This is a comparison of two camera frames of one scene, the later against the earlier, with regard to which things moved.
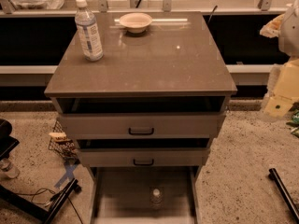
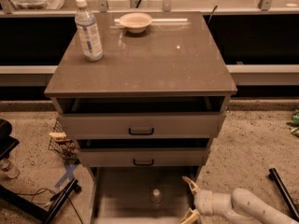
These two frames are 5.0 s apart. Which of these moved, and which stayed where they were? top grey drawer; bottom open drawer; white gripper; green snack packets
Moved: white gripper
Stayed: top grey drawer; green snack packets; bottom open drawer
